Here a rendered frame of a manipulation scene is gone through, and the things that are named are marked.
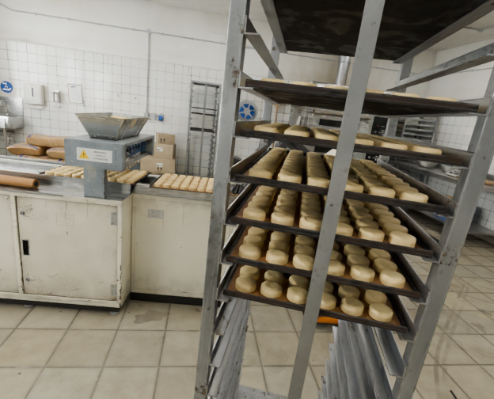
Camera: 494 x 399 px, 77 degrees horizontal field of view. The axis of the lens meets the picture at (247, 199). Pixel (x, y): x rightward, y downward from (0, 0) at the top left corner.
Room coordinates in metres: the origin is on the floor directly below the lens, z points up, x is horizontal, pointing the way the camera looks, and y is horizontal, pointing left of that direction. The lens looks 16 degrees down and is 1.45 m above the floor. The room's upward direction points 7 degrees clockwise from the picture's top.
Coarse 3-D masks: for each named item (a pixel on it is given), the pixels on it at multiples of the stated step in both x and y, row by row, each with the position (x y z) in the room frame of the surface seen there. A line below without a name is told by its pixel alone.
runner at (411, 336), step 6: (390, 294) 0.71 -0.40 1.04; (396, 294) 0.68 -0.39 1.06; (396, 300) 0.67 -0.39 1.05; (396, 306) 0.66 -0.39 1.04; (402, 306) 0.63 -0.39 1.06; (402, 312) 0.62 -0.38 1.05; (402, 318) 0.61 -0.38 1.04; (408, 318) 0.59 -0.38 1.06; (408, 324) 0.58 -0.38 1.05; (414, 324) 0.56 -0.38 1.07; (408, 330) 0.57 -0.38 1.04; (414, 330) 0.55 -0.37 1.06; (402, 336) 0.55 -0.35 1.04; (408, 336) 0.55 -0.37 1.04; (414, 336) 0.54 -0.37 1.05; (414, 342) 0.54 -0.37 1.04
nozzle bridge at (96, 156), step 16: (64, 144) 1.76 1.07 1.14; (80, 144) 1.76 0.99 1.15; (96, 144) 1.77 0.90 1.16; (112, 144) 1.77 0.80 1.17; (128, 144) 1.88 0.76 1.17; (80, 160) 1.76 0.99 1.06; (96, 160) 1.77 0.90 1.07; (112, 160) 1.77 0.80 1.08; (128, 160) 2.01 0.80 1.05; (96, 176) 1.77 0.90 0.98; (96, 192) 1.77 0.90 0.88
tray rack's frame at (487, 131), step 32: (384, 0) 0.58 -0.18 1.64; (224, 96) 0.61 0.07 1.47; (352, 96) 0.58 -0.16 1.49; (224, 128) 0.61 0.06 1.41; (352, 128) 0.58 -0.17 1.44; (480, 128) 0.55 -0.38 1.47; (224, 160) 0.60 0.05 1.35; (480, 160) 0.54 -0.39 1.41; (224, 192) 0.60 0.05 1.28; (480, 192) 0.54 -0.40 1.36; (448, 224) 0.55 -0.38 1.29; (320, 256) 0.58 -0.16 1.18; (448, 256) 0.54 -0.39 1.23; (320, 288) 0.58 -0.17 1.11; (448, 288) 0.54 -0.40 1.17; (416, 320) 0.56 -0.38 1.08; (416, 352) 0.54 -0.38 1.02
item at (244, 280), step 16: (240, 272) 0.71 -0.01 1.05; (256, 272) 0.70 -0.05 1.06; (272, 272) 0.71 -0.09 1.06; (240, 288) 0.64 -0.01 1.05; (256, 288) 0.66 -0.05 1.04; (272, 288) 0.64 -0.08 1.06; (288, 288) 0.65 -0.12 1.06; (304, 288) 0.66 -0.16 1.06; (336, 288) 0.71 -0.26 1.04; (352, 288) 0.68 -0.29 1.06; (304, 304) 0.62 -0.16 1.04; (336, 304) 0.64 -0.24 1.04; (352, 304) 0.61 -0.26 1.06; (368, 304) 0.65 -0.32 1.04; (384, 304) 0.63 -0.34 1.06; (384, 320) 0.59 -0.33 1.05
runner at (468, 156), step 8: (384, 136) 1.15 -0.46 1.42; (392, 136) 1.05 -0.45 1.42; (424, 144) 0.76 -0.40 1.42; (432, 144) 0.72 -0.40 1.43; (448, 152) 0.63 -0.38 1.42; (456, 152) 0.60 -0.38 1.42; (464, 152) 0.57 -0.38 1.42; (472, 152) 0.54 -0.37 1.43; (464, 160) 0.56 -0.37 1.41; (472, 160) 0.54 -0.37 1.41; (464, 168) 0.54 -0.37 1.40
